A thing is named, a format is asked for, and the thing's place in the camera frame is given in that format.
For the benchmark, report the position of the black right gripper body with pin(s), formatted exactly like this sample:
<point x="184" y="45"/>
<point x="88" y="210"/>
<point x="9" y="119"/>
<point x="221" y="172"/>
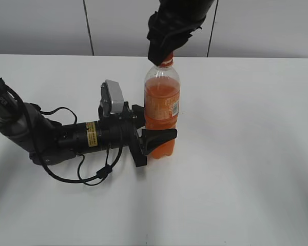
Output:
<point x="176" y="17"/>

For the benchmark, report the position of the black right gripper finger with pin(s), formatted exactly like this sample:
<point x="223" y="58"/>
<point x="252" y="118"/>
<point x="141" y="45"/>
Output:
<point x="161" y="45"/>
<point x="176" y="38"/>

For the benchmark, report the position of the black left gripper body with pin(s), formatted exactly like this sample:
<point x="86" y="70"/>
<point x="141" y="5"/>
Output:
<point x="108" y="132"/>

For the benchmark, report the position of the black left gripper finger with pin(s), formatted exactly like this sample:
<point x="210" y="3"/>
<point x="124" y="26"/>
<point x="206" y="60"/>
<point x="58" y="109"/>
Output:
<point x="139" y="119"/>
<point x="152" y="139"/>

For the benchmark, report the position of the orange bottle cap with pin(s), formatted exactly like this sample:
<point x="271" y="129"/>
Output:
<point x="168" y="60"/>

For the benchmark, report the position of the orange soda bottle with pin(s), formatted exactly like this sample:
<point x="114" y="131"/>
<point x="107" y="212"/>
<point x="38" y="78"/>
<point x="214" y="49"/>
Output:
<point x="161" y="97"/>

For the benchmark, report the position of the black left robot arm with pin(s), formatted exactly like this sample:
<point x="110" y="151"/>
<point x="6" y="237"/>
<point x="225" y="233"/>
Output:
<point x="13" y="125"/>

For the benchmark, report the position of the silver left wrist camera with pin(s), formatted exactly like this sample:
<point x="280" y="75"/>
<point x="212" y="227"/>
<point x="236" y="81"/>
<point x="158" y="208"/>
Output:
<point x="112" y="100"/>

